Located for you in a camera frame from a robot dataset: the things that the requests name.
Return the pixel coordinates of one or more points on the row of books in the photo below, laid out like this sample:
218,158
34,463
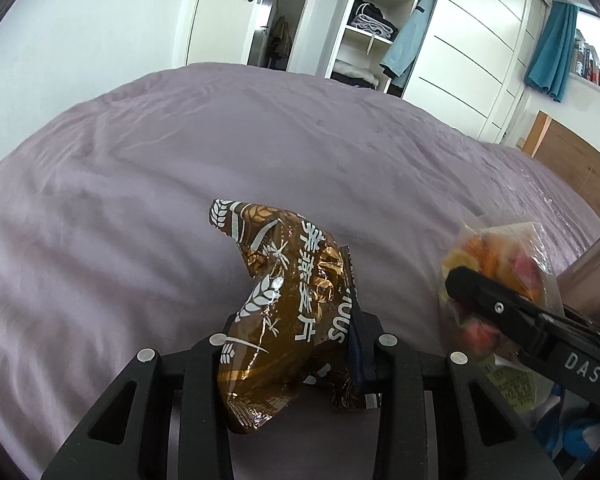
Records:
585,62

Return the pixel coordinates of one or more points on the clear bag colourful candies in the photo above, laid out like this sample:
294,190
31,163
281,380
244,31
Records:
496,280

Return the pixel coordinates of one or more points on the folded dark clothes stack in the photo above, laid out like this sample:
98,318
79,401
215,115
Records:
367,17

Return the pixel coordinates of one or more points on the teal curtain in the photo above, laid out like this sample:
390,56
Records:
549,66

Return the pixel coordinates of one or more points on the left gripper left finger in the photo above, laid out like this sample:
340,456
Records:
125,434

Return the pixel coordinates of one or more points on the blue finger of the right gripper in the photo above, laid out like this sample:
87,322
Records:
512,314

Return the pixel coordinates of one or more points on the light blue hanging garment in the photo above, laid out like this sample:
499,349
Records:
398,62

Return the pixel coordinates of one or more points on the brown cereal snack bag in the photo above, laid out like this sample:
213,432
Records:
295,323

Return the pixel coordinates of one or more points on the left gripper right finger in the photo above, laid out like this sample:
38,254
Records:
440,418

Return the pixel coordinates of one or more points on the wooden headboard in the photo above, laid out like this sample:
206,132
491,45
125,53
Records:
566,154

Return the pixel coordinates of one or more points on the white room door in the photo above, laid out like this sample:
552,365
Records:
222,31

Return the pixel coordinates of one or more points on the white open wardrobe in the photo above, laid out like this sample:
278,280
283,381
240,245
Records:
468,69

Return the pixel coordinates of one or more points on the purple bed sheet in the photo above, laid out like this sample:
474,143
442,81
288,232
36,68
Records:
106,247

